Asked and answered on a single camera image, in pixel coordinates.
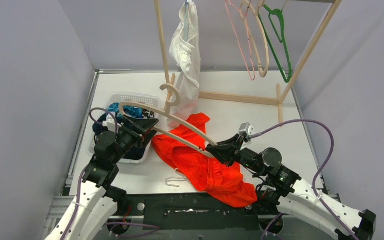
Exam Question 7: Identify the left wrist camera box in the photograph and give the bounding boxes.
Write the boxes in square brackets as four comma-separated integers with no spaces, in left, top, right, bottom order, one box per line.
[102,120,119,134]

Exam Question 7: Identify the blue wire hanger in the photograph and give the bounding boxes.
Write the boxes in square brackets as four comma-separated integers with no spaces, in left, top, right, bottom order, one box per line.
[183,0,190,42]

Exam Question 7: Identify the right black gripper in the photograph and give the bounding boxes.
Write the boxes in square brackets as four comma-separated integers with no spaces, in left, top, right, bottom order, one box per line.
[206,133,270,176]

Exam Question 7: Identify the white plastic basket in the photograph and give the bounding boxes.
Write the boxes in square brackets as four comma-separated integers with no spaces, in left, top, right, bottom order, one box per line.
[87,92,162,165]

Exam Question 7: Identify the pink hanger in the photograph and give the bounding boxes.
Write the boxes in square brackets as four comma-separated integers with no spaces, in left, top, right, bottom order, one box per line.
[224,0,257,81]

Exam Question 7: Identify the green hanger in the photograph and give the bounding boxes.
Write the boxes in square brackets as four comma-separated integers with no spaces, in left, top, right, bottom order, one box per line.
[257,3,293,83]

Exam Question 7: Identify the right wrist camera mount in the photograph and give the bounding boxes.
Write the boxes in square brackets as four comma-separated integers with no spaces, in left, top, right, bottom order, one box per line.
[238,122,254,142]

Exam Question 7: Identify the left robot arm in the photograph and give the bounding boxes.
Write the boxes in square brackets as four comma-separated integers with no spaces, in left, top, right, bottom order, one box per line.
[46,116,159,240]

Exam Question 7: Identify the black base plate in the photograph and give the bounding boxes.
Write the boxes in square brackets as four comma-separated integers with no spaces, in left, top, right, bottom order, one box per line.
[109,193,278,231]

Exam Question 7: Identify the wooden clothes rack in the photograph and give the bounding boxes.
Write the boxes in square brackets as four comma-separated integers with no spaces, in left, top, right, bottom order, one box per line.
[153,0,341,123]

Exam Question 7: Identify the wooden hanger orange shorts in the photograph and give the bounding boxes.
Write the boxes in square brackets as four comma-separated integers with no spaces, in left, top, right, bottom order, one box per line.
[119,83,217,158]

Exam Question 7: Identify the white shorts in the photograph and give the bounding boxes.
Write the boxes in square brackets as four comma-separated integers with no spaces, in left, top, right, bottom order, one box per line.
[169,0,201,120]

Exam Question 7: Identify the camouflage orange black shorts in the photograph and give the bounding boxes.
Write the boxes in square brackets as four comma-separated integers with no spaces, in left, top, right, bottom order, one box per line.
[142,108,156,120]

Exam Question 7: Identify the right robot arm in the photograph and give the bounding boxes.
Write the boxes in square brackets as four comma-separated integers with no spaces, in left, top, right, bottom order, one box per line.
[205,134,377,240]

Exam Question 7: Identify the wooden hanger navy shorts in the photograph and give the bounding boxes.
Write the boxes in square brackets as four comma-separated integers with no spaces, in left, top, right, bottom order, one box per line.
[239,0,270,78]

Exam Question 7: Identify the blue patterned shorts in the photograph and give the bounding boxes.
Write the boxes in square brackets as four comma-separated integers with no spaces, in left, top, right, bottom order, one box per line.
[107,102,144,120]

